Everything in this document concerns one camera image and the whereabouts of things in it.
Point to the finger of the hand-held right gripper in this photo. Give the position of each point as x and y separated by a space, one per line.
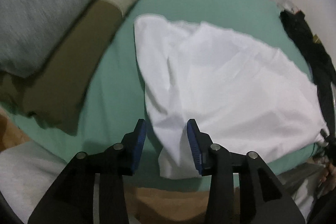
329 141

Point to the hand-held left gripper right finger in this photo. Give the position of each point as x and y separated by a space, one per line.
193 145

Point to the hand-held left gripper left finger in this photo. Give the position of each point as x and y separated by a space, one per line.
137 144

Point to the white hooded shirt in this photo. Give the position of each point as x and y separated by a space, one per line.
225 87

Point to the pile of black clothes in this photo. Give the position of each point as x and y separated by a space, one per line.
312 56

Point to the folded olive clothes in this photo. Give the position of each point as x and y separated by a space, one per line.
76 61

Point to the person's right hand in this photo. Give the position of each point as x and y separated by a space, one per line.
328 176

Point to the person's light grey pants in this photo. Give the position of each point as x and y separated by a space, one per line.
31 176

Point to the bed with green sheet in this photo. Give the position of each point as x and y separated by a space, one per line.
183 3

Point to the folded grey sweater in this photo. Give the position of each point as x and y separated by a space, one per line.
44 11

